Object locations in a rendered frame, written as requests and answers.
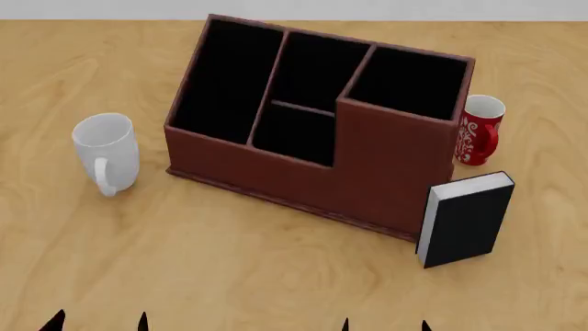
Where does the black hardcover book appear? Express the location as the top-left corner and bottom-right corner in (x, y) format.
(415, 170), (516, 270)

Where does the brown leather desk caddy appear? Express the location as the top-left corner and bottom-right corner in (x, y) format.
(164, 13), (476, 244)

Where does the white ceramic mug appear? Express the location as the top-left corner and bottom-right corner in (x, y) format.
(71, 112), (141, 199)

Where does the red patterned mug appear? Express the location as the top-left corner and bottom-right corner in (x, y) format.
(453, 94), (507, 167)

